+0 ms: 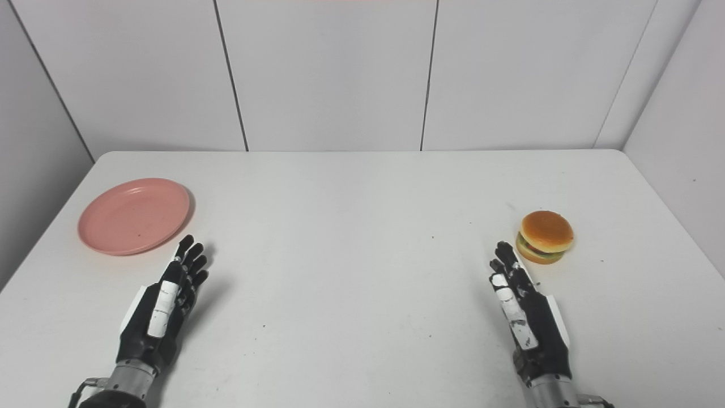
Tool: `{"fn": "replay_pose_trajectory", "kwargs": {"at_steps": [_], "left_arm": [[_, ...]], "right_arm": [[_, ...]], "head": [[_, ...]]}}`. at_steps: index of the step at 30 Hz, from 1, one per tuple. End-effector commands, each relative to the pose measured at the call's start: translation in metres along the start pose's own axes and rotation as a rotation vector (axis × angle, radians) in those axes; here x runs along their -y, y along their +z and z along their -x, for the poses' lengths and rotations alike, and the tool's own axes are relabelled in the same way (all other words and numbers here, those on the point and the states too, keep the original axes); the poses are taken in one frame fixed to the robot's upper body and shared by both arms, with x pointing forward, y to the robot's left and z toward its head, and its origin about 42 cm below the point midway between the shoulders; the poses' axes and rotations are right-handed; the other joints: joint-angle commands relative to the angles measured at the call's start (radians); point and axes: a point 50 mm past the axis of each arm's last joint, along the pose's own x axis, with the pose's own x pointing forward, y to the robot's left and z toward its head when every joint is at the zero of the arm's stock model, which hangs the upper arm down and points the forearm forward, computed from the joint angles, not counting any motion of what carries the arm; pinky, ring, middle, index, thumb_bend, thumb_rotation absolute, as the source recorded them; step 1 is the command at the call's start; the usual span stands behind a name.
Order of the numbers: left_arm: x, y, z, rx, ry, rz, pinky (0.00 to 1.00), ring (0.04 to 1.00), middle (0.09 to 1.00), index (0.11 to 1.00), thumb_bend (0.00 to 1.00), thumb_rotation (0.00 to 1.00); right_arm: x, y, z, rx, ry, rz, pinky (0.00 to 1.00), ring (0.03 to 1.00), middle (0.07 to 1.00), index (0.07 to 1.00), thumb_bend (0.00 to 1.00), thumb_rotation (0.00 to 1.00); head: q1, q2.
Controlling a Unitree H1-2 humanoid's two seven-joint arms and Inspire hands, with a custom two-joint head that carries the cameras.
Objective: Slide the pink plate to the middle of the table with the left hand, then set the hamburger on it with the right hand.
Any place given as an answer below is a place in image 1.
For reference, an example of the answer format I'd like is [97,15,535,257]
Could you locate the toy hamburger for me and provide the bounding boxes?
[515,210,574,265]

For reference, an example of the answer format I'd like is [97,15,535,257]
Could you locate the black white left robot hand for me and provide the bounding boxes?
[116,235,209,375]

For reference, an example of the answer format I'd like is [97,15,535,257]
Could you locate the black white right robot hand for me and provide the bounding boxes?
[489,241,573,387]

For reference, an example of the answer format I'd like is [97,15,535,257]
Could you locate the pink round plate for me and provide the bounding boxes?
[78,178,191,256]

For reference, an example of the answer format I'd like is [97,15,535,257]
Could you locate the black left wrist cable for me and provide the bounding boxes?
[68,378,109,408]

